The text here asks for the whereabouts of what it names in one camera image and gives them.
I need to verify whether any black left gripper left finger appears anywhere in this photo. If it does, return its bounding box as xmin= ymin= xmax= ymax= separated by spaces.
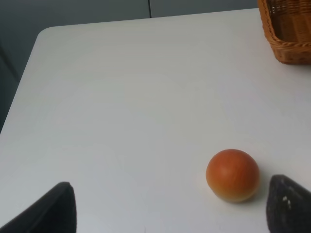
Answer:
xmin=0 ymin=182 xmax=77 ymax=233

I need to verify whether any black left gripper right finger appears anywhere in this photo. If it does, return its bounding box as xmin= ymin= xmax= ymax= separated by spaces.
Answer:
xmin=266 ymin=175 xmax=311 ymax=233

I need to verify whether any woven wicker basket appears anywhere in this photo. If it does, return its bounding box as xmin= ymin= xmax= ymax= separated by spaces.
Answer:
xmin=257 ymin=0 xmax=311 ymax=65

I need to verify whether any orange round fruit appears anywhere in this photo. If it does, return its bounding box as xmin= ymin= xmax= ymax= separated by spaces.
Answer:
xmin=206 ymin=149 xmax=260 ymax=202

